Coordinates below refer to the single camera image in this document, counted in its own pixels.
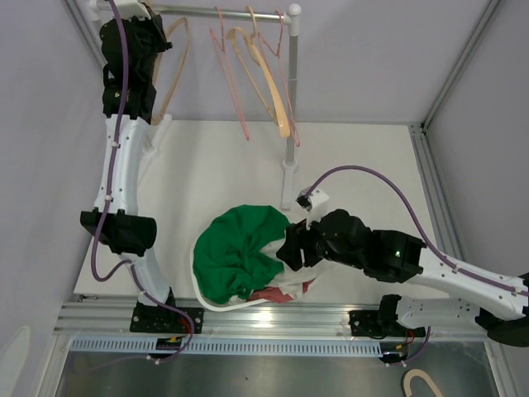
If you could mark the green t shirt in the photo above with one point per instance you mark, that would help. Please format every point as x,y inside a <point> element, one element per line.
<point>227,257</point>

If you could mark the beige t shirt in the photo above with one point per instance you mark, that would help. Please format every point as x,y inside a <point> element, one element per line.
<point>286,279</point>

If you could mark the white slotted cable duct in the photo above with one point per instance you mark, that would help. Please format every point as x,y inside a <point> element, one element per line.
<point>228,346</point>

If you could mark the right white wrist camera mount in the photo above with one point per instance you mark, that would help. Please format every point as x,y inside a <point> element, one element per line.
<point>315,203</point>

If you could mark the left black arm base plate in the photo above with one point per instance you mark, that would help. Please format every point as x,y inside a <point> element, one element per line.
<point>155,319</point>

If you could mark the pink t shirt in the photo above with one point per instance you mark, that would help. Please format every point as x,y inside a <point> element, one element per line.
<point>276,295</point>

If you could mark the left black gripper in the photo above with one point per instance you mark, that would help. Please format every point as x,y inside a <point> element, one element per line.
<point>154,25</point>

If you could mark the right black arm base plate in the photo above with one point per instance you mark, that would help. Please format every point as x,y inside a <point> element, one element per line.
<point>377,325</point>

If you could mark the beige wooden hanger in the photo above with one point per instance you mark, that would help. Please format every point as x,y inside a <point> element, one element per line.
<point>254,42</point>
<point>183,24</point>

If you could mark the aluminium rail frame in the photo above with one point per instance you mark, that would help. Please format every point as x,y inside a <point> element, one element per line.
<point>114,317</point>

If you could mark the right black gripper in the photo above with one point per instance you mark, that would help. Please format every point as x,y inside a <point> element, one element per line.
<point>297,235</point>

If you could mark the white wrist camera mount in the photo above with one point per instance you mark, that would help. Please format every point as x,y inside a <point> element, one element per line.
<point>128,9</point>
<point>315,203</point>

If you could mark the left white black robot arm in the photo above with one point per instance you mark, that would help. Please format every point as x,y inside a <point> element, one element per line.
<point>131,42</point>

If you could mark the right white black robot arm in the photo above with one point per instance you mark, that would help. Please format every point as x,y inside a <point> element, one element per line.
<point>475,298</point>

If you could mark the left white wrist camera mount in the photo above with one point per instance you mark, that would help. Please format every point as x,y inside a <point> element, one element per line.
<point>128,9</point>

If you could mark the white perforated plastic basket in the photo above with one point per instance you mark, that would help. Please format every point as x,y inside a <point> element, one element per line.
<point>220,308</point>

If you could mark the metal clothes rack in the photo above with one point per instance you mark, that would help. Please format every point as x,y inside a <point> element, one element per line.
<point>292,24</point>

